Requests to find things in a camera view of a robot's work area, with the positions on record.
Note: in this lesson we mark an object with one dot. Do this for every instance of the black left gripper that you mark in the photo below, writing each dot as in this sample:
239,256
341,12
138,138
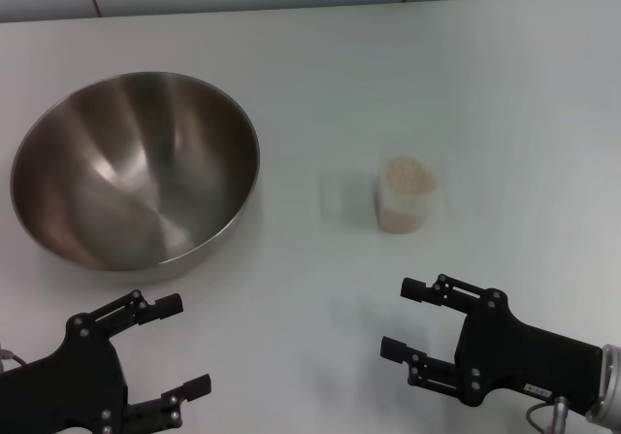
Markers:
73,385

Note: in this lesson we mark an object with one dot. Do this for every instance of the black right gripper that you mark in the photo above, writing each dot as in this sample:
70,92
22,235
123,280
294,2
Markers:
514,356

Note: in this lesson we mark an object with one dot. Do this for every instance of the stainless steel mixing bowl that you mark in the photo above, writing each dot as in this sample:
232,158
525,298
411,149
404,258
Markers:
136,172

